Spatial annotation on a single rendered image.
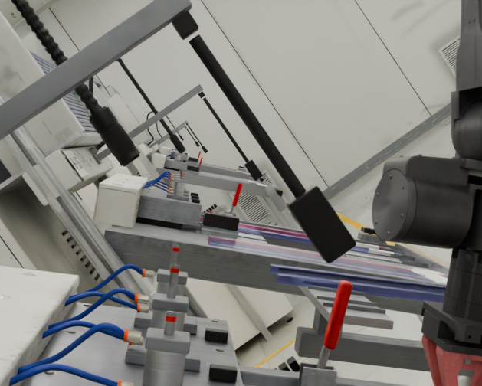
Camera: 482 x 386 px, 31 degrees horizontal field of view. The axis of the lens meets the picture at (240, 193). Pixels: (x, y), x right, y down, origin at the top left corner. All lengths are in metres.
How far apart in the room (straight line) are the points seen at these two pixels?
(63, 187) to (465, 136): 0.91
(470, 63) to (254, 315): 4.50
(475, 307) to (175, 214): 1.22
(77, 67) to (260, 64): 7.73
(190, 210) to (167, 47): 6.40
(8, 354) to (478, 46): 0.44
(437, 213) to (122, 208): 1.13
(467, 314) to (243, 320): 4.52
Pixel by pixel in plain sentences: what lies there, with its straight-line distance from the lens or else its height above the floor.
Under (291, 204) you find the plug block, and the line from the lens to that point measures 0.53.
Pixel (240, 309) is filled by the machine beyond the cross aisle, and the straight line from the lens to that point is 5.20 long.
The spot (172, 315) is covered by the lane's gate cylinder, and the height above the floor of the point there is 1.20.
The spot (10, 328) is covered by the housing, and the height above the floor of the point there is 1.24.
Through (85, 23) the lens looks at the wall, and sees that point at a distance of 8.30.
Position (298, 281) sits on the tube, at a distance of 1.08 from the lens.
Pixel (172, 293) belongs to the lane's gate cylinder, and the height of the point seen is 1.19.
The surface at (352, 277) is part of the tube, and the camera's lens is 1.17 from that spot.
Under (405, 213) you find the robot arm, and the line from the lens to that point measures 0.67.
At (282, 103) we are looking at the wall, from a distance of 8.24.
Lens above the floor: 1.27
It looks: 5 degrees down
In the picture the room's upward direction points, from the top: 35 degrees counter-clockwise
